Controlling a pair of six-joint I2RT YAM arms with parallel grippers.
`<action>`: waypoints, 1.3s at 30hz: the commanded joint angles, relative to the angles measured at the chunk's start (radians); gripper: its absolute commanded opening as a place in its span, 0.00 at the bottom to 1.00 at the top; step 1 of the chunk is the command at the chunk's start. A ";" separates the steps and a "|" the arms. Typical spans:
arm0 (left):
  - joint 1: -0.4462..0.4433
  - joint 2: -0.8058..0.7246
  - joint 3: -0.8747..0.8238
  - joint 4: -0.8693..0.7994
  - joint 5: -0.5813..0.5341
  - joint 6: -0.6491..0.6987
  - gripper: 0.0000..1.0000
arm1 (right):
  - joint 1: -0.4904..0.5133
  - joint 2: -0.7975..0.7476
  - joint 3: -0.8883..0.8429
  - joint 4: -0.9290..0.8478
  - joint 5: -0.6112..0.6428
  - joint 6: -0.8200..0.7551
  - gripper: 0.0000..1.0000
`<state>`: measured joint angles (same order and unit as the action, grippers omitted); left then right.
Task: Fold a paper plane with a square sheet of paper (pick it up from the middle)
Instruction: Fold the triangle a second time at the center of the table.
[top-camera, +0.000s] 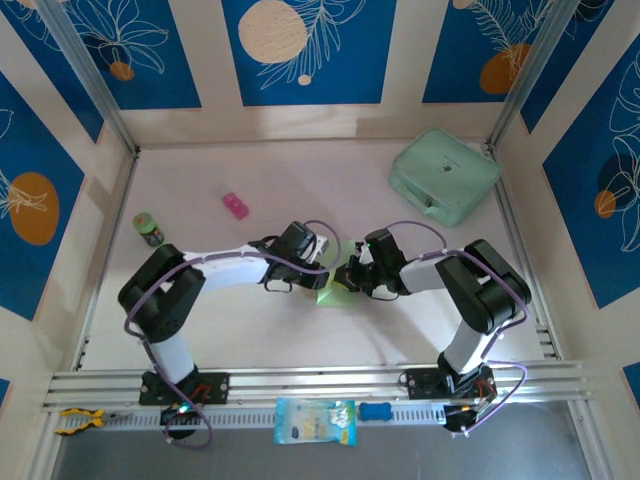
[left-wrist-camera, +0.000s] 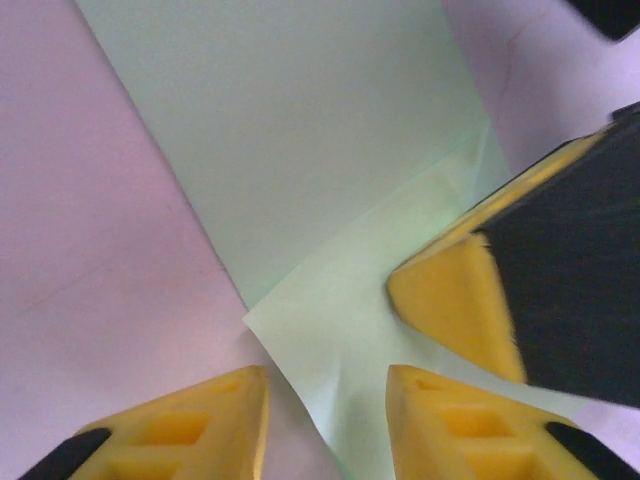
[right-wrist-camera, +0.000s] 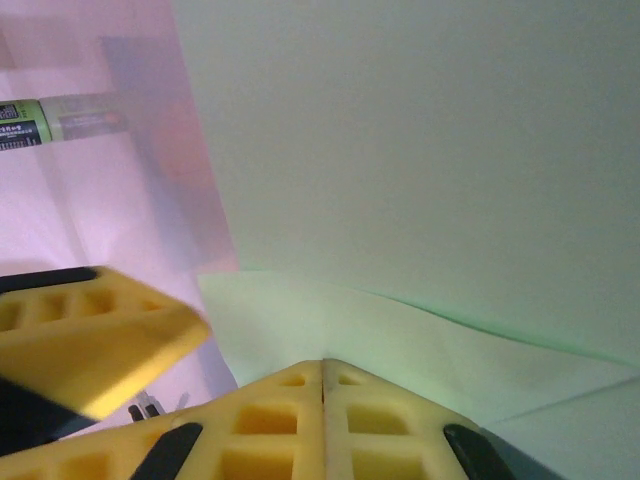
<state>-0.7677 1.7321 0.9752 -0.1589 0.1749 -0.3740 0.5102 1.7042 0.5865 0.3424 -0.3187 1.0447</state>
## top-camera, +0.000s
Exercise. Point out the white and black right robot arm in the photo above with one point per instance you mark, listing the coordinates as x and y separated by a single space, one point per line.
485 290

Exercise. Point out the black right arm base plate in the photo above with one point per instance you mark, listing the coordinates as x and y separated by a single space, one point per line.
420 384

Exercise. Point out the small green-lid bottle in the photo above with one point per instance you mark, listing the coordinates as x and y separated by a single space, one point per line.
148 230

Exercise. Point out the black controller board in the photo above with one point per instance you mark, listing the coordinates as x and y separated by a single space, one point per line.
462 417
179 415

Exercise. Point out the blue bone-shaped block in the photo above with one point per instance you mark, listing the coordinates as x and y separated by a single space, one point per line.
375 411

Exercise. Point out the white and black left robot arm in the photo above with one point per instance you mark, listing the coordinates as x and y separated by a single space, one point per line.
160 300

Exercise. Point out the mint green zip pouch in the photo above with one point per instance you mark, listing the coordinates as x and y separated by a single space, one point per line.
445 175

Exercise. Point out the light blue wet wipes pack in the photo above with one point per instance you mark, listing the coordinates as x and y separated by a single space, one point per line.
315 422

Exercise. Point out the aluminium frame post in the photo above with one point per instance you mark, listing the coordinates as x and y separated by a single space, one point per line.
90 75
530 65

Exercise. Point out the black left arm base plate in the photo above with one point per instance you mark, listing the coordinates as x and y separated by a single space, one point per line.
215 387

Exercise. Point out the aluminium side rail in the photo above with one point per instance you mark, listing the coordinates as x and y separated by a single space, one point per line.
520 235
107 260

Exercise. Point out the small pink plastic case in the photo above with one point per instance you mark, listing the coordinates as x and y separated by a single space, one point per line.
236 205

